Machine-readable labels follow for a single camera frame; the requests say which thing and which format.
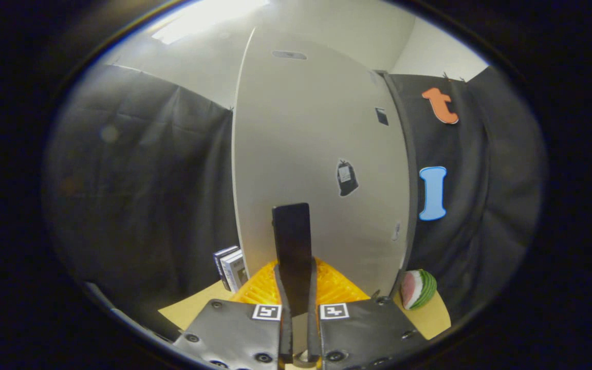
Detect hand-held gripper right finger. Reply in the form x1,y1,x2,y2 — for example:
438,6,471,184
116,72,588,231
308,257,428,370

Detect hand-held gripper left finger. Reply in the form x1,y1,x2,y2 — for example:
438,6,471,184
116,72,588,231
173,260,292,370

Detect black door handle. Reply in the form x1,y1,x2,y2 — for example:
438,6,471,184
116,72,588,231
272,202,313,317

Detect grey shoe cabinet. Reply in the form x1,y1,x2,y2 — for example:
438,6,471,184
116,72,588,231
378,71,419,300

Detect white shoe cabinet door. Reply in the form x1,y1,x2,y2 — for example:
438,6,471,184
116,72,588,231
232,26,412,304

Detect dark blue box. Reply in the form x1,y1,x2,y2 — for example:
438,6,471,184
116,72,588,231
213,246,241,291

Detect toy watermelon slice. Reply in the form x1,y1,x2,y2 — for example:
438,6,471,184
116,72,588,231
400,269,437,311

